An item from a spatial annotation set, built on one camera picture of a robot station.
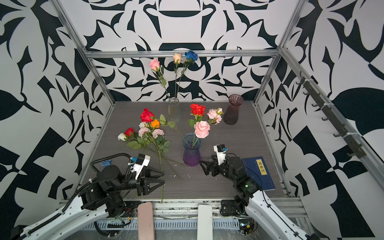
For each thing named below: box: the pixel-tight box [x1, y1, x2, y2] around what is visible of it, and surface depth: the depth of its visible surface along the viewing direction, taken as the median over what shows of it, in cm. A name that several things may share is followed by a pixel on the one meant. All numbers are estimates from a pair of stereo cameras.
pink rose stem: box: [149, 58, 171, 102], surface depth 79 cm
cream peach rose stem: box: [173, 53, 182, 100], surface depth 86 cm
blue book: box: [241, 156, 276, 191], surface depth 88 cm
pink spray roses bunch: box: [192, 107, 224, 149], surface depth 68 cm
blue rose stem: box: [176, 51, 198, 101], surface depth 85 cm
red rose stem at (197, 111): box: [188, 103, 207, 127], surface depth 74 cm
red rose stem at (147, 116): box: [140, 108, 188, 145], surface depth 66 cm
